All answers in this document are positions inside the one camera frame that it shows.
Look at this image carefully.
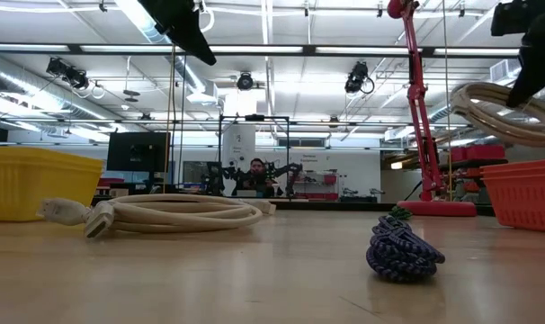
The person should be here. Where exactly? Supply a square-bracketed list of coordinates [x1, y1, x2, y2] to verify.
[236, 157, 278, 199]

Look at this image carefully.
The white air vent unit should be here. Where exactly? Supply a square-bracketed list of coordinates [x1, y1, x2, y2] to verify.
[488, 58, 522, 85]

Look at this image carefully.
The orange plastic basket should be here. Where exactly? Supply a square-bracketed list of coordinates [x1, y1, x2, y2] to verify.
[478, 157, 545, 234]

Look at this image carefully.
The blue braided USB cable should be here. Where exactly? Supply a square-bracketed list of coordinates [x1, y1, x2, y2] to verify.
[365, 214, 447, 284]

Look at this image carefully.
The yellow hanging cord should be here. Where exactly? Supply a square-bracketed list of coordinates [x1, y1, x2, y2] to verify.
[163, 42, 178, 195]

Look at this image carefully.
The beige hanging cord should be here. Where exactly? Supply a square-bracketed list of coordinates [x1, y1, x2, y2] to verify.
[441, 0, 454, 203]

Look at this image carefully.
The silver ventilation duct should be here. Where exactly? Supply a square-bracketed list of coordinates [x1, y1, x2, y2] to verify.
[114, 0, 222, 107]
[0, 53, 125, 134]

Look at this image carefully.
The black table edge rail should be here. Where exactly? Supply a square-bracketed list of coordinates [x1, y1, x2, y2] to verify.
[92, 193, 494, 212]

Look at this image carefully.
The white hanging cable loop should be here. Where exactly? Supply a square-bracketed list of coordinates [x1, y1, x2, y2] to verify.
[198, 7, 216, 34]

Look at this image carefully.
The green braided USB cable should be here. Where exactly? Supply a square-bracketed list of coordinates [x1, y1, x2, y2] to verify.
[388, 205, 414, 221]

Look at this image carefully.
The yellow plastic basket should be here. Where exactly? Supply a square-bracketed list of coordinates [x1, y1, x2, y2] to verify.
[0, 146, 105, 222]

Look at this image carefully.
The black computer monitor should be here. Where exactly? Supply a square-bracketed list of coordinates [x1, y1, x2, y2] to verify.
[105, 130, 171, 173]

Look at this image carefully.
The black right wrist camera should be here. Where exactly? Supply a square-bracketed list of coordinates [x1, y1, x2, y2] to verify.
[490, 1, 540, 38]

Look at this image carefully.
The black ceiling spotlight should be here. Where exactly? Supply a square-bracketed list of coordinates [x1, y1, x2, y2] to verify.
[344, 61, 375, 95]
[236, 71, 255, 92]
[64, 66, 91, 91]

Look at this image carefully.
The red storage bin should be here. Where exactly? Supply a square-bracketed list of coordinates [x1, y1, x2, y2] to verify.
[450, 143, 507, 164]

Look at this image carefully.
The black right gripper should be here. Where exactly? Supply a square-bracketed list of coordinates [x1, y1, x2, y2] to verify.
[505, 12, 545, 108]

